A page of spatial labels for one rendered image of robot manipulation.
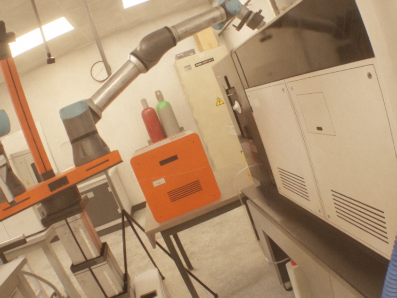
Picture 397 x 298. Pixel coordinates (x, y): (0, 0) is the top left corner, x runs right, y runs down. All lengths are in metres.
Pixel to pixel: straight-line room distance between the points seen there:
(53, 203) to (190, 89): 3.64
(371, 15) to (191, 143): 1.39
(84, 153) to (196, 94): 3.49
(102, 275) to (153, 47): 0.88
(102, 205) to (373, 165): 3.99
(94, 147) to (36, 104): 4.12
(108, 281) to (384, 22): 1.12
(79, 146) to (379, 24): 0.99
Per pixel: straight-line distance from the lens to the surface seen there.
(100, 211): 4.41
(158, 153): 1.76
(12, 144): 5.39
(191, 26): 1.28
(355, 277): 0.87
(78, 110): 1.14
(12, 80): 1.23
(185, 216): 1.79
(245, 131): 1.46
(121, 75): 1.31
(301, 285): 1.85
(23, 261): 1.71
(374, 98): 0.59
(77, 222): 1.10
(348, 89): 0.65
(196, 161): 1.78
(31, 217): 2.08
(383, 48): 0.57
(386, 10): 0.60
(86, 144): 1.13
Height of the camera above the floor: 1.31
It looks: 9 degrees down
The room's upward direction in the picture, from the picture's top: 21 degrees counter-clockwise
